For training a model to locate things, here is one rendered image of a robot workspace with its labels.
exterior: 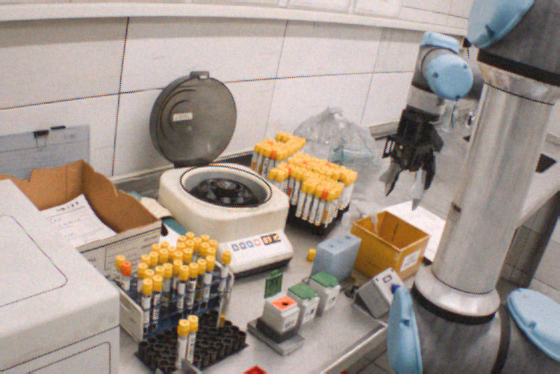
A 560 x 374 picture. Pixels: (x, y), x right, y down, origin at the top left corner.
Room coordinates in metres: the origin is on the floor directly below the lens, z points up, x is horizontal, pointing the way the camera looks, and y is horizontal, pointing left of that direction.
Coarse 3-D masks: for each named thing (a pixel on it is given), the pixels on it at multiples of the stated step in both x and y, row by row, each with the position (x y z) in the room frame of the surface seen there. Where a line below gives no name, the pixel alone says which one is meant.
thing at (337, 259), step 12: (336, 240) 0.96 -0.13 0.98; (348, 240) 0.97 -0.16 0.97; (360, 240) 0.99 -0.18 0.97; (324, 252) 0.92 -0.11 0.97; (336, 252) 0.92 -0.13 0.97; (348, 252) 0.96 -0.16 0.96; (324, 264) 0.92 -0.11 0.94; (336, 264) 0.93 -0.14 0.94; (348, 264) 0.97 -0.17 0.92; (336, 276) 0.94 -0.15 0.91; (348, 276) 0.98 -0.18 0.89
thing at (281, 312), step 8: (280, 296) 0.77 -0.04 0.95; (272, 304) 0.74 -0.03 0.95; (280, 304) 0.75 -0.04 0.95; (288, 304) 0.75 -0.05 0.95; (296, 304) 0.76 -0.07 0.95; (264, 312) 0.75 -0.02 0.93; (272, 312) 0.74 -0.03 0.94; (280, 312) 0.73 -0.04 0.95; (288, 312) 0.74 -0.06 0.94; (296, 312) 0.75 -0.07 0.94; (264, 320) 0.75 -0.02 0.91; (272, 320) 0.74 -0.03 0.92; (280, 320) 0.73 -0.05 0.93; (288, 320) 0.74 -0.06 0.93; (296, 320) 0.75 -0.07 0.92; (280, 328) 0.73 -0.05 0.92; (288, 328) 0.74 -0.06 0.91
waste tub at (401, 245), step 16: (368, 224) 1.11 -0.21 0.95; (384, 224) 1.15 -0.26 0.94; (400, 224) 1.13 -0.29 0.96; (368, 240) 1.03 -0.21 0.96; (384, 240) 1.01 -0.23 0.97; (400, 240) 1.12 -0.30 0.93; (416, 240) 1.09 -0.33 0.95; (368, 256) 1.02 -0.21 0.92; (384, 256) 1.00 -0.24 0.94; (400, 256) 0.98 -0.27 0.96; (416, 256) 1.04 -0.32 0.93; (368, 272) 1.01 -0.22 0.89; (400, 272) 1.00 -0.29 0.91; (416, 272) 1.07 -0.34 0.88
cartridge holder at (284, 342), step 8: (256, 320) 0.77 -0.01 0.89; (248, 328) 0.76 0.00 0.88; (256, 328) 0.75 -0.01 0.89; (264, 328) 0.74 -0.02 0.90; (272, 328) 0.73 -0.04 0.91; (296, 328) 0.75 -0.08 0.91; (264, 336) 0.74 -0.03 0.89; (272, 336) 0.73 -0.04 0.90; (280, 336) 0.72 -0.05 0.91; (288, 336) 0.74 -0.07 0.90; (296, 336) 0.75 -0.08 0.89; (272, 344) 0.72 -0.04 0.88; (280, 344) 0.72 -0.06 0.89; (288, 344) 0.72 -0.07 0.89; (296, 344) 0.73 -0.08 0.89; (280, 352) 0.71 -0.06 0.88; (288, 352) 0.72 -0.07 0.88
